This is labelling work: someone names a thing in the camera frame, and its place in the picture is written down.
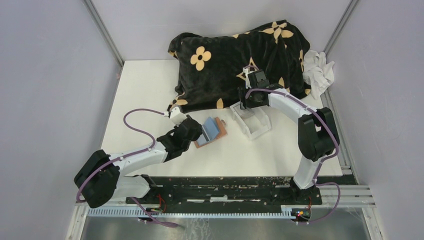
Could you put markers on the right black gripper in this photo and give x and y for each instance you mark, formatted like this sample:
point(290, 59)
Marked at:
point(242, 92)

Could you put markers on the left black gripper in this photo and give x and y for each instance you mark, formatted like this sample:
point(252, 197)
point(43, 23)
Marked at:
point(199, 132)

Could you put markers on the tan leather card holder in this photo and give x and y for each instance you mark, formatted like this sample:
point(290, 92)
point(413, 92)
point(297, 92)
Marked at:
point(213, 129)

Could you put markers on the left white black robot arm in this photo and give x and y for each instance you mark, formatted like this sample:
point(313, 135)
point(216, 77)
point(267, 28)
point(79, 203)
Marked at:
point(106, 176)

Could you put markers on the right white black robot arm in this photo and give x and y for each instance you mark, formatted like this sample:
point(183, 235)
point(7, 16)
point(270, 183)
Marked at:
point(317, 135)

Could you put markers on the stack of credit cards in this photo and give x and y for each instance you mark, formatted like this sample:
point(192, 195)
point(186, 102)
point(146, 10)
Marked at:
point(245, 113)

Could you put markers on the white plastic card tray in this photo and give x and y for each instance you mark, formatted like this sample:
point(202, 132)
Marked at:
point(252, 127)

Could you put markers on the black floral plush blanket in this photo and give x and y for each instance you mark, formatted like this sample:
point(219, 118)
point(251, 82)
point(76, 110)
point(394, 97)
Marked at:
point(211, 68)

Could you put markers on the white crumpled cloth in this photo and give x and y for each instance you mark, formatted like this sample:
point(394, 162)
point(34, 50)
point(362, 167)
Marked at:
point(318, 73)

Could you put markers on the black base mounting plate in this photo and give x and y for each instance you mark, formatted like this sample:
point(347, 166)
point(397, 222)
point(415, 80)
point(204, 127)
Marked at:
point(227, 195)

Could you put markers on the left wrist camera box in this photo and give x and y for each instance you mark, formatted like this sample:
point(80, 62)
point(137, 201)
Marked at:
point(176, 115)

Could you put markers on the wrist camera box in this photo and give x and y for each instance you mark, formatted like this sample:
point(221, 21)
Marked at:
point(247, 70)
point(176, 115)

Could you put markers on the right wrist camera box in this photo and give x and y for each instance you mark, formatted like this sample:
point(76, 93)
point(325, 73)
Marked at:
point(247, 70)

